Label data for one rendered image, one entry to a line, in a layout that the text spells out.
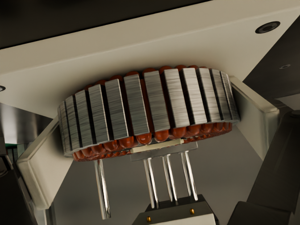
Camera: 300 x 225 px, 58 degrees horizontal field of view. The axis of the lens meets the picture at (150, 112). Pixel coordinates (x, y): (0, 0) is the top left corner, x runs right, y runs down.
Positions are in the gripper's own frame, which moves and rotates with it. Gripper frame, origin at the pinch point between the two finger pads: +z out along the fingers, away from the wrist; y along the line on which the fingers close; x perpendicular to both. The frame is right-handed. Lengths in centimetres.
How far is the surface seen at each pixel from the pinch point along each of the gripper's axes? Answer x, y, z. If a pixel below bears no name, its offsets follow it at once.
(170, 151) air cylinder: -7.5, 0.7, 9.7
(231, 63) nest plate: 2.9, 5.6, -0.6
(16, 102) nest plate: 3.6, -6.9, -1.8
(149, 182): -11.1, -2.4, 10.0
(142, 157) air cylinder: -7.6, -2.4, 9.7
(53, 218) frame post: -16.8, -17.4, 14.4
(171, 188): -12.0, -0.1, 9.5
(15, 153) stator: -12.2, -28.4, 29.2
